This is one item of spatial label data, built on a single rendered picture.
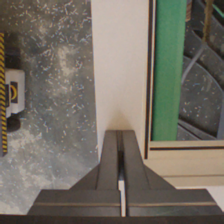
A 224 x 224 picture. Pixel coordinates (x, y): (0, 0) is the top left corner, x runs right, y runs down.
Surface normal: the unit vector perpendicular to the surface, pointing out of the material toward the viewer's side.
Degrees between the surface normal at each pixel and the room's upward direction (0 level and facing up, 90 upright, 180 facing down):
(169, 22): 0
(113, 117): 0
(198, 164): 90
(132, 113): 0
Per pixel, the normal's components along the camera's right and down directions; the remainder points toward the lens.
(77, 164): -0.03, 0.27
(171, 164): -0.02, -0.96
